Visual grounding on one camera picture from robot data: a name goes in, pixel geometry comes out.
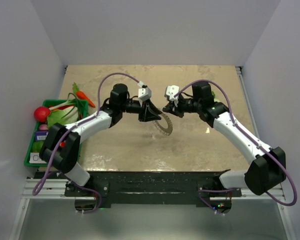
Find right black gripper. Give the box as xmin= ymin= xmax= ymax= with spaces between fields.
xmin=163 ymin=94 xmax=202 ymax=119

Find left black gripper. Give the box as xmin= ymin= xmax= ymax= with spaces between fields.
xmin=120 ymin=98 xmax=161 ymax=123

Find metal disc with keyrings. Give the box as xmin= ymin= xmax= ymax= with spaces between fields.
xmin=152 ymin=111 xmax=173 ymax=136

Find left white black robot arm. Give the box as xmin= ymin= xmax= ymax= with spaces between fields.
xmin=39 ymin=83 xmax=162 ymax=196

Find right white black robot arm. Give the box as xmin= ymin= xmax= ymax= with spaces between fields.
xmin=163 ymin=82 xmax=286 ymax=197

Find white toy vegetable green leaves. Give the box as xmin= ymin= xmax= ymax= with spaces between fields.
xmin=211 ymin=91 xmax=220 ymax=102

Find orange toy carrot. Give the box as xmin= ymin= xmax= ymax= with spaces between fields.
xmin=72 ymin=82 xmax=96 ymax=108

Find toy bok choy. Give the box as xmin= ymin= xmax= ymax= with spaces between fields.
xmin=46 ymin=93 xmax=82 ymax=129

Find green plastic crate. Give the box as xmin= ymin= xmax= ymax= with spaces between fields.
xmin=24 ymin=98 xmax=88 ymax=167

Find red toy pepper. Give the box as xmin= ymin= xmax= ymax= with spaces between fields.
xmin=59 ymin=141 xmax=65 ymax=148

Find red toy radish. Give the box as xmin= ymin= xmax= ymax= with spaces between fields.
xmin=33 ymin=106 xmax=51 ymax=123

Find pink toy onion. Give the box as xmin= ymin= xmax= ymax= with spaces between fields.
xmin=38 ymin=124 xmax=49 ymax=131

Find purple box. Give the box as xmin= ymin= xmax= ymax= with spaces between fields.
xmin=34 ymin=130 xmax=49 ymax=142

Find green toy pepper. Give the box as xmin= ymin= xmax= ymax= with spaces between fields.
xmin=31 ymin=141 xmax=44 ymax=153

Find white silver packet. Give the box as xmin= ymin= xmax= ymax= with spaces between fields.
xmin=29 ymin=152 xmax=46 ymax=164

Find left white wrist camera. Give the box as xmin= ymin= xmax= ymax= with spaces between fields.
xmin=138 ymin=86 xmax=152 ymax=102

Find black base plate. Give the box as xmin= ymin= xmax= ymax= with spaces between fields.
xmin=48 ymin=171 xmax=242 ymax=214

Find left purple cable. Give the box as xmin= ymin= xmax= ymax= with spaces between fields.
xmin=31 ymin=72 xmax=145 ymax=196

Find purple cable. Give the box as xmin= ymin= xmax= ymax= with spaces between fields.
xmin=31 ymin=72 xmax=145 ymax=196
xmin=173 ymin=79 xmax=298 ymax=207

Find aluminium rail frame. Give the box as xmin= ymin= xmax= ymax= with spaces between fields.
xmin=8 ymin=178 xmax=94 ymax=240

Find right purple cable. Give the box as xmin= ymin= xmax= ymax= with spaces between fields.
xmin=173 ymin=79 xmax=298 ymax=207

